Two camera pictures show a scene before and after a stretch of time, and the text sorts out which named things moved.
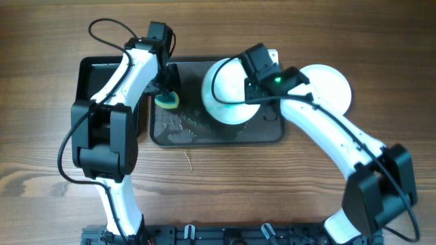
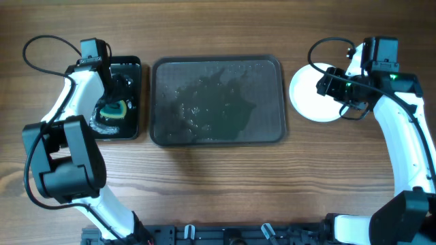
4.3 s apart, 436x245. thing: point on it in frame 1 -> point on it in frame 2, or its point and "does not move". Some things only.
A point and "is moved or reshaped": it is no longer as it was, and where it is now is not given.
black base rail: (225, 235) does not move
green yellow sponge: (167, 101) is moved or reshaped
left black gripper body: (164, 79) -> (115, 91)
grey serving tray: (189, 123) does not move
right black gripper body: (252, 92) -> (337, 87)
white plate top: (223, 92) is moved or reshaped
